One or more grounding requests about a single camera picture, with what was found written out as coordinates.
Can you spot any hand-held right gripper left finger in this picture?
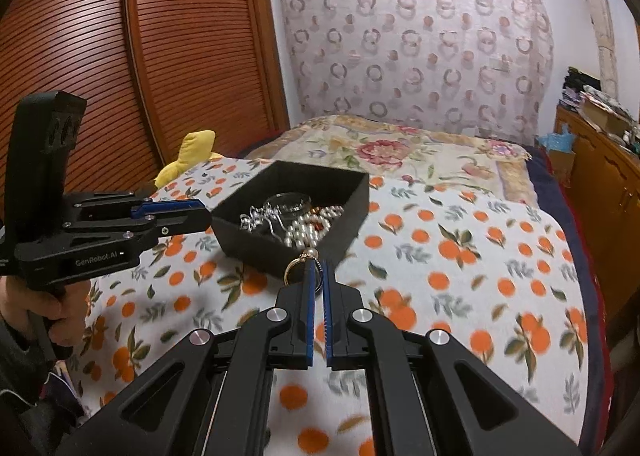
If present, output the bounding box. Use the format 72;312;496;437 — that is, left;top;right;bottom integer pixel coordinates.
55;258;320;456

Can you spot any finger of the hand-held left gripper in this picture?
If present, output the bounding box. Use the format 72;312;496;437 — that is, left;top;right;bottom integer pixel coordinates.
66;189;206;225
64;209;214;250

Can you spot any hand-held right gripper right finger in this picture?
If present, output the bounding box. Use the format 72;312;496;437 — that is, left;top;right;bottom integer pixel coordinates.
322;258;583;456

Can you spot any gold ring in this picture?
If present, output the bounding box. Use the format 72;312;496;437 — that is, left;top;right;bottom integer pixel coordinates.
283;248;321;287

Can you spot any silver brooch with green stones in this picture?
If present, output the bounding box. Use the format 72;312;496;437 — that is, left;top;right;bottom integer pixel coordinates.
239;203;284;240

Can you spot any black cardboard box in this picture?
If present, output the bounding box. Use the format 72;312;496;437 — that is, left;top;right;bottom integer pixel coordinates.
211;159;370;280

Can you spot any white pearl necklace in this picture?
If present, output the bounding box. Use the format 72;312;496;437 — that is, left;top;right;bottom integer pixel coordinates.
283;205;346;250

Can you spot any silver bangle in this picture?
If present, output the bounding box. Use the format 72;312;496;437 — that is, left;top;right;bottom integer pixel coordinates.
265;191;314;220

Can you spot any person's left forearm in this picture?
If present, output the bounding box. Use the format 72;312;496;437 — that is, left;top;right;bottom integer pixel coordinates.
0;311;87;456

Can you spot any person's left hand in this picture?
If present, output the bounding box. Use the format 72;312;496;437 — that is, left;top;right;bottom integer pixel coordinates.
0;278;92;360

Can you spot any yellow plush toy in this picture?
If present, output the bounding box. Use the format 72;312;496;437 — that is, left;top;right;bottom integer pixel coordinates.
153;130;221;190

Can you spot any louvred wooden wardrobe door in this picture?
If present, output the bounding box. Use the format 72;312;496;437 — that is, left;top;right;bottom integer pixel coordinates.
124;0;292;163
0;0;167;218

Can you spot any orange fruit print blanket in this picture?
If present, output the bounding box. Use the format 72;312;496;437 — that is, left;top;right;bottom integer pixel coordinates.
75;156;597;456

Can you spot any floral quilt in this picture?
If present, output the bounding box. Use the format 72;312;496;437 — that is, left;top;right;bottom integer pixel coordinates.
251;114;539;207

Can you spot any dark blue bedsheet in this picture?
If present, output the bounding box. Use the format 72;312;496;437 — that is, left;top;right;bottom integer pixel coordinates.
524;145;617;389

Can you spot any circle pattern curtain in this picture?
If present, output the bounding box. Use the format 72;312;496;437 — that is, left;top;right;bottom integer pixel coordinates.
277;0;557;145

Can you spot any light blue plastic bag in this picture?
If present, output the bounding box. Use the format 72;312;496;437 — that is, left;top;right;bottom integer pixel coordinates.
537;125;577;153

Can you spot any wooden cabinet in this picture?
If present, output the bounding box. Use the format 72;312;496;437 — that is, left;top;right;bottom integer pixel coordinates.
554;105;640;318

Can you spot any pile of folded cloths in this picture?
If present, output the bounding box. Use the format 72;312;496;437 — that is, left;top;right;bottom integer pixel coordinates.
562;66;602;110

